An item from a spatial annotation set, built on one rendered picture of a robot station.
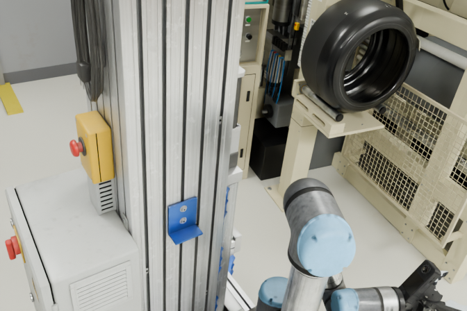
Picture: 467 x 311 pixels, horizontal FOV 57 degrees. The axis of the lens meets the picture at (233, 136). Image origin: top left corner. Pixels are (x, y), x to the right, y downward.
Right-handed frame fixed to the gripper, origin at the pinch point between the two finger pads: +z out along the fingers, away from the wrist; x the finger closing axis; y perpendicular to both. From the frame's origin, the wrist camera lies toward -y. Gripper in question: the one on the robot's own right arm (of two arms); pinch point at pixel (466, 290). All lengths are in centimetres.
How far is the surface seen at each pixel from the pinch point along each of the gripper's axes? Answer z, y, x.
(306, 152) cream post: 14, 43, -162
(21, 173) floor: -174, 79, -205
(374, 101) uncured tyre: 29, -7, -120
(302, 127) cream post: 7, 24, -157
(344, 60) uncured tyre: 5, -31, -110
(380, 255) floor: 53, 91, -118
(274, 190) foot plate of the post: 0, 82, -178
